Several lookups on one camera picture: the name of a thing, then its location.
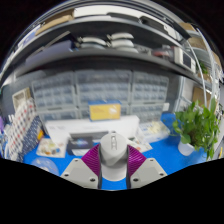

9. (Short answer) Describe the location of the white woven basket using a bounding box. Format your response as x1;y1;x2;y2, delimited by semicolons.
12;87;33;112

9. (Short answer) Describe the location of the dark shelf unit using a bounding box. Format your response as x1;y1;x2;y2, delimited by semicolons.
1;1;224;101

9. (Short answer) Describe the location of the green plant in white pot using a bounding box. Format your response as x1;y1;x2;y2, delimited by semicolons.
172;98;223;161

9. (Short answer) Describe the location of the white computer mouse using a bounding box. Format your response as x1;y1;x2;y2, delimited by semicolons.
99;132;130;183

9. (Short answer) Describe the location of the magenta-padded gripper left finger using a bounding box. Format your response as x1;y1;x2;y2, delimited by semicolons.
60;143;102;190

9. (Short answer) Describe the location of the large colourful sticker sheet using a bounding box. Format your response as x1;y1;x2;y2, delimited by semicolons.
35;137;68;159

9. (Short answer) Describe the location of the long white keyboard box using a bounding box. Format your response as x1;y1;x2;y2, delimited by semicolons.
44;115;141;144

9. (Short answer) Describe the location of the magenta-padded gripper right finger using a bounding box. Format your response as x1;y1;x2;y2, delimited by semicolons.
126;144;168;189

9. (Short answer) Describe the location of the red blue checkered cloth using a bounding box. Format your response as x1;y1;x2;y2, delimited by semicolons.
6;98;38;158

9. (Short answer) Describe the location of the white and blue tissue box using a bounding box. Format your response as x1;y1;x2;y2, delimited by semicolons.
138;120;171;144

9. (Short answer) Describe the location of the yellow and blue box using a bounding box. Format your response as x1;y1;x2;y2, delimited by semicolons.
88;100;122;122

